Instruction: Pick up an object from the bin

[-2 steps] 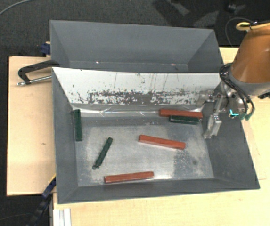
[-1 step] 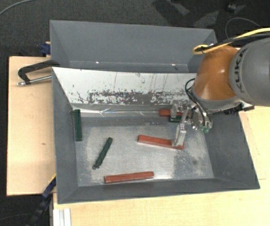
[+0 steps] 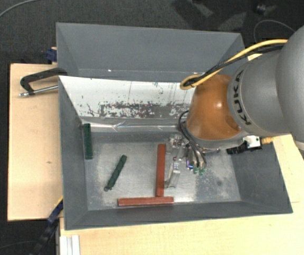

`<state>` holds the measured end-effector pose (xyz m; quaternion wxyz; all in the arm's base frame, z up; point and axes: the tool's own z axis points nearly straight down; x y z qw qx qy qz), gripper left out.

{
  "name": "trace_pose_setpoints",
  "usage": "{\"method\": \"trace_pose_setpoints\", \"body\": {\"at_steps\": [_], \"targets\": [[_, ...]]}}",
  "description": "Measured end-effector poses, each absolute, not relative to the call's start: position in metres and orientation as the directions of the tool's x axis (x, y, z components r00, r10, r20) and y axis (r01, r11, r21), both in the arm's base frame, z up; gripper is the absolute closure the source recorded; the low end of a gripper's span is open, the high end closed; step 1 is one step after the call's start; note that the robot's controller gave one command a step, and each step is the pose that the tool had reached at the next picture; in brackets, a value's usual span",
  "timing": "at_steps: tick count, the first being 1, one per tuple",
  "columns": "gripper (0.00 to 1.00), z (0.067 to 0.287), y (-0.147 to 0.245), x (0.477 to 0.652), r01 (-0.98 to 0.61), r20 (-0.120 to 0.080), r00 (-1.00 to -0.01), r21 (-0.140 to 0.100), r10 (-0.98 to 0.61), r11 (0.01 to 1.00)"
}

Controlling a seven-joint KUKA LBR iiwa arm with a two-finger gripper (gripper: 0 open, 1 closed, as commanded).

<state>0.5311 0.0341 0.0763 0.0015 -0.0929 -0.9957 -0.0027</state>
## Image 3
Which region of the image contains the grey metal bin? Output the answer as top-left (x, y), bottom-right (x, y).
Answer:
top-left (55, 22), bottom-right (293, 231)

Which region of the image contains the red-brown flat block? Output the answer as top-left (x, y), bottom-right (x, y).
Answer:
top-left (117, 195), bottom-right (175, 207)
top-left (155, 143), bottom-right (167, 198)

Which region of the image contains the black cylinder on white bracket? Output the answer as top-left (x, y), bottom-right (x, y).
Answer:
top-left (225, 135), bottom-right (274, 155)

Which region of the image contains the dark green flat block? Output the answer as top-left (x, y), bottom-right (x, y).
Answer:
top-left (103, 154), bottom-right (128, 192)
top-left (83, 123), bottom-right (93, 160)

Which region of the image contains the pale wood board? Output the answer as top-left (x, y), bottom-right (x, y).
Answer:
top-left (7, 63), bottom-right (64, 222)

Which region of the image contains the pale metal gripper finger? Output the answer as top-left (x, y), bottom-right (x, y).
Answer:
top-left (171, 169), bottom-right (182, 189)
top-left (164, 163), bottom-right (175, 188)

